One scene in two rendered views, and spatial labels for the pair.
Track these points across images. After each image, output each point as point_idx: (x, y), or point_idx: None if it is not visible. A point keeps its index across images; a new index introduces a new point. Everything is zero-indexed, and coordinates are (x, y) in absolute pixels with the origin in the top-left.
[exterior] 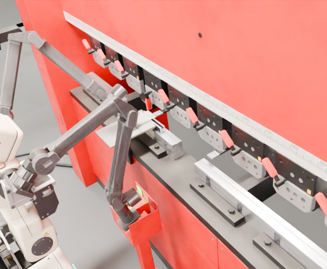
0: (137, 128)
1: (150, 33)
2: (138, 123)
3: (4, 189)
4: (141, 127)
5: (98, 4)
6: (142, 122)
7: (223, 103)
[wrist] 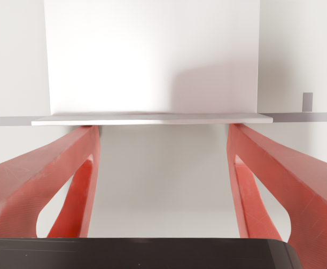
0: (306, 124)
1: None
2: (225, 57)
3: None
4: (318, 65)
5: None
6: (244, 0)
7: None
